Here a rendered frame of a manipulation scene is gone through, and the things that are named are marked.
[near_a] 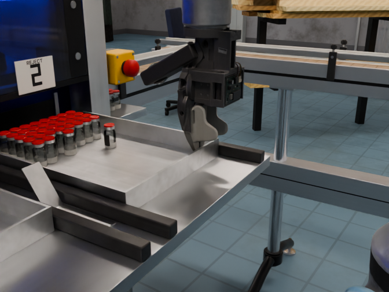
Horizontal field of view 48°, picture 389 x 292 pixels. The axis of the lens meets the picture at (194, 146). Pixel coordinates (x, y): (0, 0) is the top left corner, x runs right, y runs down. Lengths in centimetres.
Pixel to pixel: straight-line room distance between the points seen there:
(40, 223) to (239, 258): 156
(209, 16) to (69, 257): 38
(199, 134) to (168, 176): 9
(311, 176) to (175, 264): 76
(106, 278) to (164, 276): 146
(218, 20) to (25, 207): 37
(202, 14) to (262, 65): 92
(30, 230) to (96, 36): 52
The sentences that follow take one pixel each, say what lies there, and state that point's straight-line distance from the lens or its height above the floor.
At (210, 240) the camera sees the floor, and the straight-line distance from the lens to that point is 218.
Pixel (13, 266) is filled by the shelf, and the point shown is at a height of 88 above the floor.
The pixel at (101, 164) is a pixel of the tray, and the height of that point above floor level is 88.
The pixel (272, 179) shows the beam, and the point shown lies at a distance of 169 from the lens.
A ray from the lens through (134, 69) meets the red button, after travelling 102.
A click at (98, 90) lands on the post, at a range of 98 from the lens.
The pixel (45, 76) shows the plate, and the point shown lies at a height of 101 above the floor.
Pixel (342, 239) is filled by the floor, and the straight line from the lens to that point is 230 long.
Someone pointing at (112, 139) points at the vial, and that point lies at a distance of 84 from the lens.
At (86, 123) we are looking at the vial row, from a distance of 87.
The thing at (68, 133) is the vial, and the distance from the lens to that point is 81.
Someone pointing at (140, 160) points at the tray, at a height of 88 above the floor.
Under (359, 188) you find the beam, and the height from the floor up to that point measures 52.
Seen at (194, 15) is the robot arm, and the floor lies 113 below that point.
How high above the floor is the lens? 118
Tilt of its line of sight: 20 degrees down
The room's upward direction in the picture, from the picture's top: straight up
